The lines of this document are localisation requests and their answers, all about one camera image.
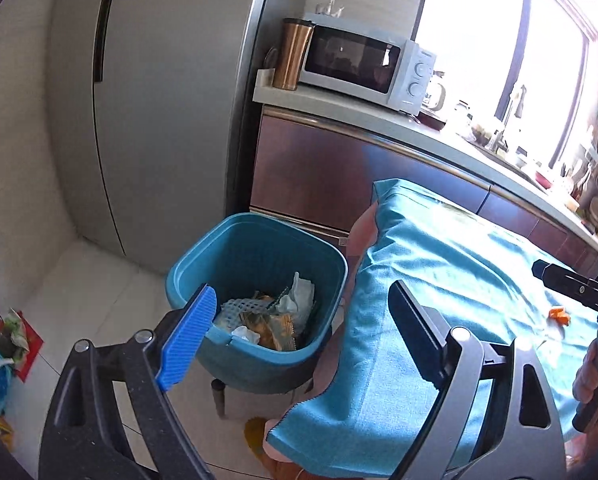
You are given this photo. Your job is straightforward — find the copper travel mug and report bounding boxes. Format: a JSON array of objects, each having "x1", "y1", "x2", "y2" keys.
[{"x1": 272, "y1": 18, "x2": 314, "y2": 91}]

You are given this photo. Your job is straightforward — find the white tissue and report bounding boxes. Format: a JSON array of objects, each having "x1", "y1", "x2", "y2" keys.
[{"x1": 276, "y1": 272, "x2": 315, "y2": 335}]

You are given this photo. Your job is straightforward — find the dark kitchen cabinet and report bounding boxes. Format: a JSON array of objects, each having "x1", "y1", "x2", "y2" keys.
[{"x1": 250, "y1": 106, "x2": 598, "y2": 278}]

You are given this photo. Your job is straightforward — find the orange peel scrap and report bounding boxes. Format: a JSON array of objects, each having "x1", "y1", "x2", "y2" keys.
[{"x1": 548, "y1": 308, "x2": 571, "y2": 326}]

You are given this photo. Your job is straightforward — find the gold orange snack wrapper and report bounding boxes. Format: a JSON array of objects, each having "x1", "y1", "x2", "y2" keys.
[{"x1": 239, "y1": 312, "x2": 297, "y2": 352}]

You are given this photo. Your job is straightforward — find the right hand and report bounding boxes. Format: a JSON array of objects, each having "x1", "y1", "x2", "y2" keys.
[{"x1": 572, "y1": 340, "x2": 598, "y2": 403}]

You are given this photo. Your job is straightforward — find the silver refrigerator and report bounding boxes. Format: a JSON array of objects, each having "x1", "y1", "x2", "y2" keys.
[{"x1": 46, "y1": 0, "x2": 264, "y2": 272}]

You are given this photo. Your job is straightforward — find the electric kettle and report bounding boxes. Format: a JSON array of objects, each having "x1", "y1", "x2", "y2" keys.
[{"x1": 421, "y1": 70, "x2": 447, "y2": 113}]

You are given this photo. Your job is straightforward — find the white microwave oven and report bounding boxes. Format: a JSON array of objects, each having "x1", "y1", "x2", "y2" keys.
[{"x1": 299, "y1": 14, "x2": 436, "y2": 116}]

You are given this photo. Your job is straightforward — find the colourful bags on floor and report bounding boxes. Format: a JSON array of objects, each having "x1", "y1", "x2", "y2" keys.
[{"x1": 0, "y1": 309, "x2": 43, "y2": 416}]

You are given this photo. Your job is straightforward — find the white foam fruit net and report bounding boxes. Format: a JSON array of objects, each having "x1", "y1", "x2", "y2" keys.
[{"x1": 213, "y1": 298, "x2": 273, "y2": 333}]

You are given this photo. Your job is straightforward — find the kitchen faucet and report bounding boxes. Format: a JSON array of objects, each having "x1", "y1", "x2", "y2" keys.
[{"x1": 490, "y1": 82, "x2": 528, "y2": 154}]

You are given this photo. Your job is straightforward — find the blue floral tablecloth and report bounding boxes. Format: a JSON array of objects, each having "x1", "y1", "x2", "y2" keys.
[{"x1": 263, "y1": 180, "x2": 597, "y2": 479}]

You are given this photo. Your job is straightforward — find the blue trash bin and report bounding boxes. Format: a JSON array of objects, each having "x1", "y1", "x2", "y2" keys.
[{"x1": 165, "y1": 214, "x2": 348, "y2": 394}]

